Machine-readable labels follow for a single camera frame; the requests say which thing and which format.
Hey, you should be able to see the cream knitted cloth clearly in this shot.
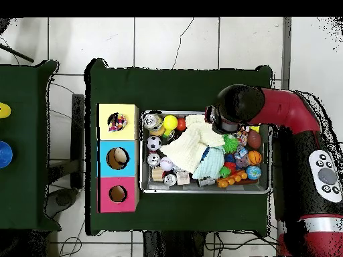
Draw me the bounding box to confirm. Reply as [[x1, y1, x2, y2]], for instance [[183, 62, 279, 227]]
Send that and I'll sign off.
[[159, 114, 226, 175]]

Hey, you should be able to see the crushed clear plastic bottle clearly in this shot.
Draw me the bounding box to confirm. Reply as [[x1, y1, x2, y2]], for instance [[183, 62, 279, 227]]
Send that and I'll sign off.
[[234, 147, 251, 169]]

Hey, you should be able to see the colourful polka-dot cloth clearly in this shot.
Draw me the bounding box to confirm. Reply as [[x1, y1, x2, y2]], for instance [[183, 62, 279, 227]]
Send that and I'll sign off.
[[107, 112, 129, 133]]

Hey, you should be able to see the shallow mesh bin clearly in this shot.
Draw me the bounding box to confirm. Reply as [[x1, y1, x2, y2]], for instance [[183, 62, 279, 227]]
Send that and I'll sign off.
[[139, 110, 272, 195]]

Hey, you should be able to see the wooden box with three holes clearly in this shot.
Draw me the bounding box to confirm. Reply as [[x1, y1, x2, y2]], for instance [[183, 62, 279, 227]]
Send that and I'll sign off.
[[96, 103, 140, 213]]

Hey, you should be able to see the yellow tennis ball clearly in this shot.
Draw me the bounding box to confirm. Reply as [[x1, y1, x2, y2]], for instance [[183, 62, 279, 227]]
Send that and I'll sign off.
[[163, 114, 179, 131]]

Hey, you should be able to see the light blue knitted cloth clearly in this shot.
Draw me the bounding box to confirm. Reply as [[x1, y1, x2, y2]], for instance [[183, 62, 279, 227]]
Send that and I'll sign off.
[[192, 147, 226, 181]]

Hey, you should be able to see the brown mini football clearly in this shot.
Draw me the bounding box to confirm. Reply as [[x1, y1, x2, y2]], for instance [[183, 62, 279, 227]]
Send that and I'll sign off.
[[247, 130, 263, 150]]

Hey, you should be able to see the dark green tablecloth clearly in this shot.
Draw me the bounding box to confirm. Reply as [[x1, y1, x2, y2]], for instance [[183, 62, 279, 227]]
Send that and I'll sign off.
[[0, 60, 62, 232], [84, 58, 273, 237]]

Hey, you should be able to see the printed drink can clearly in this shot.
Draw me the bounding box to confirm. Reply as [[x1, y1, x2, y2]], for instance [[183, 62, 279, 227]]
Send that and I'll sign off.
[[143, 113, 165, 137]]

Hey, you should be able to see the black and white soccer ball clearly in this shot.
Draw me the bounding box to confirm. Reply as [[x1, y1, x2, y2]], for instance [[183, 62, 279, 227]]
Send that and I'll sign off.
[[146, 135, 162, 151]]

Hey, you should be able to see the orange mini basketball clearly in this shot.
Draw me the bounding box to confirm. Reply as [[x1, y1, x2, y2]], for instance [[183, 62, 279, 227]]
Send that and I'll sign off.
[[247, 150, 263, 166]]

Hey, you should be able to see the white baseball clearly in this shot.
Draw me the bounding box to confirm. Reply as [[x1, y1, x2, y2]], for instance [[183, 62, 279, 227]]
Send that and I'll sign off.
[[159, 156, 174, 171]]

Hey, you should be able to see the silver drink can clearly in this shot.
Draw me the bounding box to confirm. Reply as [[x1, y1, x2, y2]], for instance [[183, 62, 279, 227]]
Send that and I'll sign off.
[[146, 152, 162, 169]]

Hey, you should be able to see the blue green globe ball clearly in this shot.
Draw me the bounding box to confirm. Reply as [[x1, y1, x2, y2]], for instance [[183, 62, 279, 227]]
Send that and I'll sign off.
[[245, 165, 263, 181]]

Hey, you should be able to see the black upright panel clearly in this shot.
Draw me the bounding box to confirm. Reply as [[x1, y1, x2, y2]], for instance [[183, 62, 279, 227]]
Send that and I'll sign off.
[[71, 94, 85, 189]]

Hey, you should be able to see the grey stand base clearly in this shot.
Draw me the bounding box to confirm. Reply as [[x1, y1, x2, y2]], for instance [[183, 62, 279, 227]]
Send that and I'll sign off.
[[44, 188, 78, 219]]

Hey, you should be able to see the dark thin rod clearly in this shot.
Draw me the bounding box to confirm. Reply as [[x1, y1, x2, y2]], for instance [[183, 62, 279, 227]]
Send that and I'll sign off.
[[0, 42, 35, 64]]

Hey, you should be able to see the yellow plastic cup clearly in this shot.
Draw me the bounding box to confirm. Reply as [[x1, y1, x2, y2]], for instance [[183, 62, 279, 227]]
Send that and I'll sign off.
[[0, 102, 12, 119]]

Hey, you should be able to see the blue plastic cup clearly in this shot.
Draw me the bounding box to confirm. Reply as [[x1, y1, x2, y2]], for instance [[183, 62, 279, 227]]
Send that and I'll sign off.
[[0, 141, 14, 169]]

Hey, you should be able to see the grey floor cable cover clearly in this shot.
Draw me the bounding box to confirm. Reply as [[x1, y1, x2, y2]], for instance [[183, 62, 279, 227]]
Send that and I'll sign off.
[[275, 17, 293, 257]]

